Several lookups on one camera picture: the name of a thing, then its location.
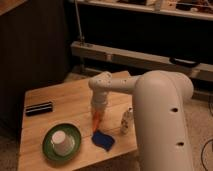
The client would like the grey metal beam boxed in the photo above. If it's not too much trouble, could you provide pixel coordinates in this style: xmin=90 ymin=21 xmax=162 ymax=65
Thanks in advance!
xmin=71 ymin=41 xmax=213 ymax=82

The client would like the green plate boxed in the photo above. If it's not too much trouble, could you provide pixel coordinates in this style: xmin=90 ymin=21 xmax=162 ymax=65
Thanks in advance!
xmin=42 ymin=123 xmax=81 ymax=162

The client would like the blue sponge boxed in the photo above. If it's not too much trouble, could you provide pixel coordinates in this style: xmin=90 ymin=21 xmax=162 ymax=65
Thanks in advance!
xmin=92 ymin=130 xmax=115 ymax=151

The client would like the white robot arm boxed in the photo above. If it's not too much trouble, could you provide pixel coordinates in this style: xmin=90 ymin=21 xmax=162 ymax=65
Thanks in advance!
xmin=88 ymin=70 xmax=194 ymax=171

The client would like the metal pole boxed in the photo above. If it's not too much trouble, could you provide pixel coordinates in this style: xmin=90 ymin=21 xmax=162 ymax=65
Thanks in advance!
xmin=74 ymin=0 xmax=85 ymax=46

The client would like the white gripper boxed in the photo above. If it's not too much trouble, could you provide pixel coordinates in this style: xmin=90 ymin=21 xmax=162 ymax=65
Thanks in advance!
xmin=91 ymin=91 xmax=108 ymax=121

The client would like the white upside-down cup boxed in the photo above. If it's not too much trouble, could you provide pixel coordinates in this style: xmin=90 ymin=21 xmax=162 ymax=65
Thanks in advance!
xmin=51 ymin=130 xmax=73 ymax=156

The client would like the small white bottle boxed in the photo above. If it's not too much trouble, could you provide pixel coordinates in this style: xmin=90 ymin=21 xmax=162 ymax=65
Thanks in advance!
xmin=120 ymin=108 xmax=134 ymax=134

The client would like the black handle loop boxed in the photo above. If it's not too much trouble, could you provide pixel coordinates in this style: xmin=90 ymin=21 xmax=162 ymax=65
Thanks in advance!
xmin=169 ymin=57 xmax=200 ymax=68

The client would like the black rectangular case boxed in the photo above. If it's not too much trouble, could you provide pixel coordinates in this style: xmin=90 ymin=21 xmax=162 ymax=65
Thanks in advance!
xmin=25 ymin=102 xmax=53 ymax=116

